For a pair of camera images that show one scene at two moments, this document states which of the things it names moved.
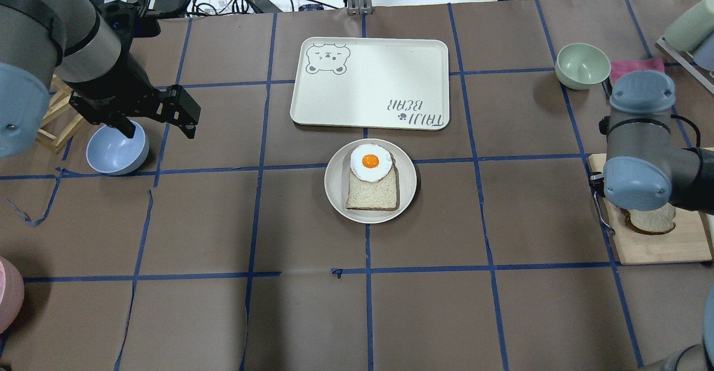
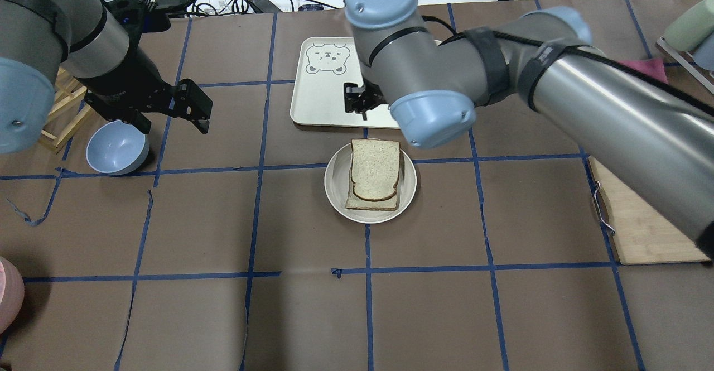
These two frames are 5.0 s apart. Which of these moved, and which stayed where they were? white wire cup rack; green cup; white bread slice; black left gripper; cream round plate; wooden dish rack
Moved: black left gripper; white bread slice
Stayed: cream round plate; wooden dish rack; green cup; white wire cup rack
